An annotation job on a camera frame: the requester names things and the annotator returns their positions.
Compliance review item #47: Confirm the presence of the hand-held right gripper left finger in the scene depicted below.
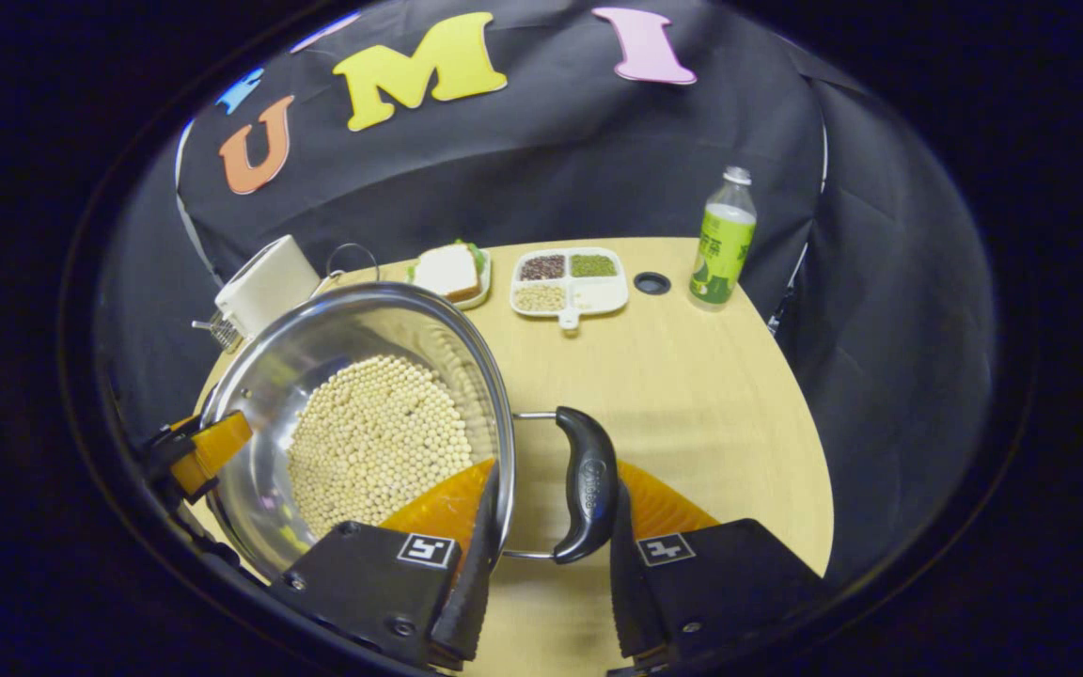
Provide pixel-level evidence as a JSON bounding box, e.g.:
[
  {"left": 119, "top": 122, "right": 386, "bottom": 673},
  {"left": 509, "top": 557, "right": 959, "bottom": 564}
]
[{"left": 269, "top": 458, "right": 503, "bottom": 670}]

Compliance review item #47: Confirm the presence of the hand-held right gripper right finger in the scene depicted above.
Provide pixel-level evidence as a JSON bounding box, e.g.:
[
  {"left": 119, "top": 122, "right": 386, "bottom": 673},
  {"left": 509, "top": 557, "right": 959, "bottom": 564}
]
[{"left": 609, "top": 461, "right": 829, "bottom": 673}]

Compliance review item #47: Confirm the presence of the steel pot with black handle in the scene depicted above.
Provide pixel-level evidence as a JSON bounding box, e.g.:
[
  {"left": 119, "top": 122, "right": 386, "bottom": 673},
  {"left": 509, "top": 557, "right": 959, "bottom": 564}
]
[{"left": 198, "top": 282, "right": 620, "bottom": 579}]

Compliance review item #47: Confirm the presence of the small clear glass cup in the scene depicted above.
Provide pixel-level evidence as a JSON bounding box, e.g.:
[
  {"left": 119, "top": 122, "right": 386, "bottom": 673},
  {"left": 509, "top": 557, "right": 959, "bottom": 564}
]
[{"left": 192, "top": 315, "right": 242, "bottom": 354}]

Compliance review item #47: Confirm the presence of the pile of soybeans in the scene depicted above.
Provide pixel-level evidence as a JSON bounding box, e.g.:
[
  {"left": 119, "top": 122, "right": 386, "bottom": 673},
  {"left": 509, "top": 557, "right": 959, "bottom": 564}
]
[{"left": 286, "top": 354, "right": 475, "bottom": 539}]

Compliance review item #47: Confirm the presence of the white toaster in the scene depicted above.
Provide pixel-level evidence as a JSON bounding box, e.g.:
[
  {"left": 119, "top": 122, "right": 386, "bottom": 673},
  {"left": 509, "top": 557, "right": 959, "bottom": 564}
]
[{"left": 214, "top": 235, "right": 322, "bottom": 339}]

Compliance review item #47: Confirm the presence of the sandwich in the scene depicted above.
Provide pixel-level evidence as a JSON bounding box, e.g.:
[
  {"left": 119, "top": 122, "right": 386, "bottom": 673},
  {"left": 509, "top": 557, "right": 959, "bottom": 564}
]
[{"left": 413, "top": 242, "right": 486, "bottom": 302}]

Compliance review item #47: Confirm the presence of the heap of pale beans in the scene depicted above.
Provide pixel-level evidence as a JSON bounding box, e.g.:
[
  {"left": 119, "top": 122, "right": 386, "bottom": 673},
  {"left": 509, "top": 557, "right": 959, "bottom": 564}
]
[{"left": 514, "top": 285, "right": 567, "bottom": 313}]

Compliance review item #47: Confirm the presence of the small white plate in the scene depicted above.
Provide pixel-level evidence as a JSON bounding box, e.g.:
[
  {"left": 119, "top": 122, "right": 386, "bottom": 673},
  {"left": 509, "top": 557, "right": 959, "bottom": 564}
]
[{"left": 407, "top": 246, "right": 493, "bottom": 311}]

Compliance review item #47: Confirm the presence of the white divided dish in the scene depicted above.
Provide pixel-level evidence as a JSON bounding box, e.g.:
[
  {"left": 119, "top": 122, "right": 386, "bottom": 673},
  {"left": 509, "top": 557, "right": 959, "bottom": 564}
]
[{"left": 510, "top": 246, "right": 630, "bottom": 332}]

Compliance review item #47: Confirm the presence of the green label drink bottle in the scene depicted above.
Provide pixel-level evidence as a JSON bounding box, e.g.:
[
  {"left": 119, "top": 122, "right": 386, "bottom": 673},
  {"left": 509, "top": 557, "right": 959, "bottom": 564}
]
[{"left": 689, "top": 166, "right": 758, "bottom": 311}]

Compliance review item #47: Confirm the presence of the black power cable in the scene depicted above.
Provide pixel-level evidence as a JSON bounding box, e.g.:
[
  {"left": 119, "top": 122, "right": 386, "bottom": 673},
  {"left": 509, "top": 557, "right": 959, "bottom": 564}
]
[{"left": 325, "top": 243, "right": 381, "bottom": 283}]

